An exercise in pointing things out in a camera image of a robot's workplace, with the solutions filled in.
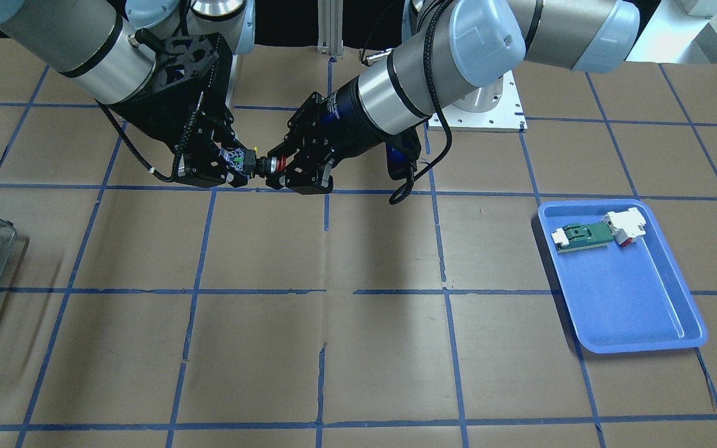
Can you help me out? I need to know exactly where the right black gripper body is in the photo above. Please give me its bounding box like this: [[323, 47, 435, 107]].
[[172, 93, 234, 187]]

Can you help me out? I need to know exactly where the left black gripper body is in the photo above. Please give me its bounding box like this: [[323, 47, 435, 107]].
[[288, 78, 409, 180]]

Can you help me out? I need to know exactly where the red emergency stop button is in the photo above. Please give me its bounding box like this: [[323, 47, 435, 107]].
[[222, 147, 287, 178]]

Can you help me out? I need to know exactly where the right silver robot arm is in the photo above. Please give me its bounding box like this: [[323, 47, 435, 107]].
[[0, 1, 258, 188]]

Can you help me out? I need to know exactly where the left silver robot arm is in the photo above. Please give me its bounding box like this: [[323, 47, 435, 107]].
[[256, 1, 640, 204]]

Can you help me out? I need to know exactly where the green terminal block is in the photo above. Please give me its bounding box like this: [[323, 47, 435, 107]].
[[550, 222, 614, 253]]

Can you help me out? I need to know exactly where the white circuit breaker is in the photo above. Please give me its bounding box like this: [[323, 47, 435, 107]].
[[600, 207, 647, 248]]

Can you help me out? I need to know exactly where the blue plastic tray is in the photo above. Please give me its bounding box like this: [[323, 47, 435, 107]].
[[538, 198, 708, 354]]

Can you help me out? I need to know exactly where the aluminium frame post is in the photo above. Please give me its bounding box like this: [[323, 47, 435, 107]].
[[317, 0, 344, 60]]

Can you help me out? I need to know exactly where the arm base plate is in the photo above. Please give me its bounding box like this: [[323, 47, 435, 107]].
[[442, 71, 528, 133]]

